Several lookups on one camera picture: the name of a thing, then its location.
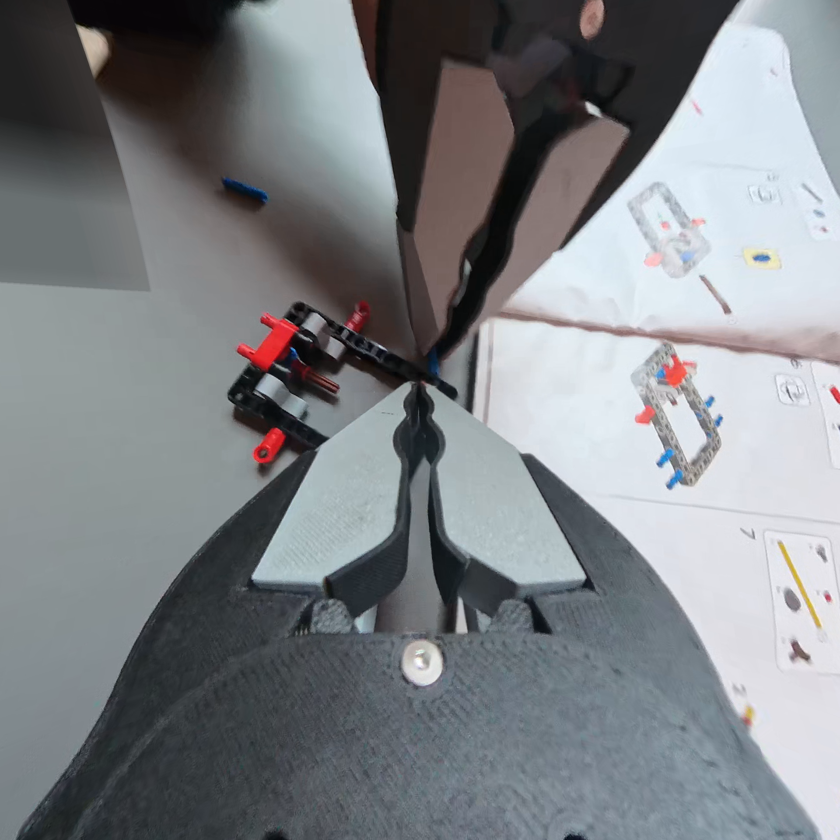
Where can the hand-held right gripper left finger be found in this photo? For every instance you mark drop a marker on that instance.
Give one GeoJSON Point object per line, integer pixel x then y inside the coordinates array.
{"type": "Point", "coordinates": [328, 518]}

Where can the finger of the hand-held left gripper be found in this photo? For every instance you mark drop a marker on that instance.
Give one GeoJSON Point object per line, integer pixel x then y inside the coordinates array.
{"type": "Point", "coordinates": [571, 184]}
{"type": "Point", "coordinates": [459, 164]}

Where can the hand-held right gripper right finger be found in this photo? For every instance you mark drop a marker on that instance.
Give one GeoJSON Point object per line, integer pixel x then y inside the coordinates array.
{"type": "Point", "coordinates": [505, 518]}

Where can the blue lego pin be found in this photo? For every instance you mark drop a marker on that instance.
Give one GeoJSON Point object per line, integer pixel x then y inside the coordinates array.
{"type": "Point", "coordinates": [244, 190]}
{"type": "Point", "coordinates": [432, 361]}

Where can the black lego frame assembly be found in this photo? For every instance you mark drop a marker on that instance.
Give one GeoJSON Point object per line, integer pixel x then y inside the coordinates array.
{"type": "Point", "coordinates": [374, 348]}

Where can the white instruction booklet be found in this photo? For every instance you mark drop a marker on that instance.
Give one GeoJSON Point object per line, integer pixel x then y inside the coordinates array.
{"type": "Point", "coordinates": [590, 426]}

